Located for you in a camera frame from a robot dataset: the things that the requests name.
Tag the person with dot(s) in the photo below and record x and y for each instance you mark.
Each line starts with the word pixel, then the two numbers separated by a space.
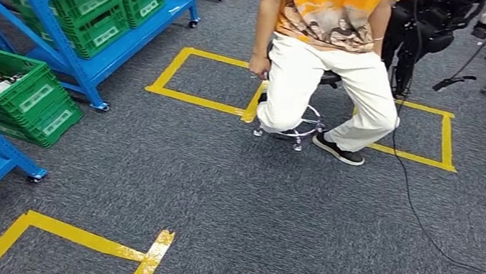
pixel 320 70

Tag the black swivel stool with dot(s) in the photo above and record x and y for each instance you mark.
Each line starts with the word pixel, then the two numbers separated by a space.
pixel 330 78

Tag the black machine on stand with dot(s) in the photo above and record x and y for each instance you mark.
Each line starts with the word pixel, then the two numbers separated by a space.
pixel 417 32

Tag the black pole with foot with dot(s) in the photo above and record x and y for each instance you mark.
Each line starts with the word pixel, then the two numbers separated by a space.
pixel 451 82

